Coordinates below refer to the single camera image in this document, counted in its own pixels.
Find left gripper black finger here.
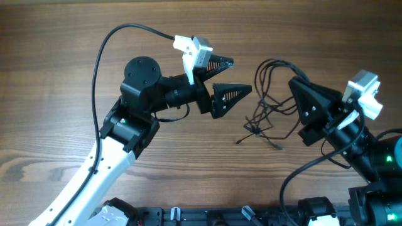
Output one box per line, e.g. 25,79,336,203
200,55,234,80
211,83,252,119

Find black thick cable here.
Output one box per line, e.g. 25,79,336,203
253,58,312,126

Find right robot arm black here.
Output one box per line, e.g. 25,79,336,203
288,72,401,225

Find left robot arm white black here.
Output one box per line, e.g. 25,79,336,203
31,55,252,225

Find right camera cable black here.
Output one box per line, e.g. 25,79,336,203
278,100,367,226

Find camera cable black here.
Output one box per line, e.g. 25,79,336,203
278,100,367,226
46,23,175,226

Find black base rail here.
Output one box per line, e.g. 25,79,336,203
134,207,291,226

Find left camera cable black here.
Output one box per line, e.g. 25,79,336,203
46,23,175,226

